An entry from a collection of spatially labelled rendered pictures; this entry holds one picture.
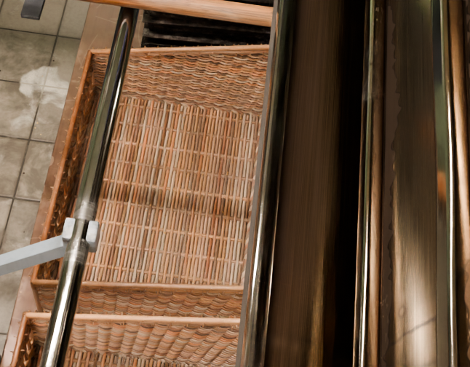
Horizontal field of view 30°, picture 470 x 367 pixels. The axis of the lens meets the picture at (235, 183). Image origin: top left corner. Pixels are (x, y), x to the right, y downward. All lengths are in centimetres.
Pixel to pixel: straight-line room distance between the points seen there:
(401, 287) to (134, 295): 85
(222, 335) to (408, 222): 78
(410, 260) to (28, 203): 184
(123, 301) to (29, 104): 121
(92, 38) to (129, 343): 79
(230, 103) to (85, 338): 64
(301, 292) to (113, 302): 80
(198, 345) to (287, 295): 75
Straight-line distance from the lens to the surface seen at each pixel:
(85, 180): 121
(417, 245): 81
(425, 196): 82
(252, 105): 196
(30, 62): 283
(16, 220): 253
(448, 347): 54
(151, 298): 160
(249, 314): 85
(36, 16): 144
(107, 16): 216
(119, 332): 161
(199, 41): 200
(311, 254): 91
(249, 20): 135
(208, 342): 159
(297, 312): 88
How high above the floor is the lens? 221
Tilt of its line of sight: 59 degrees down
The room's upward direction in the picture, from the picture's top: 10 degrees clockwise
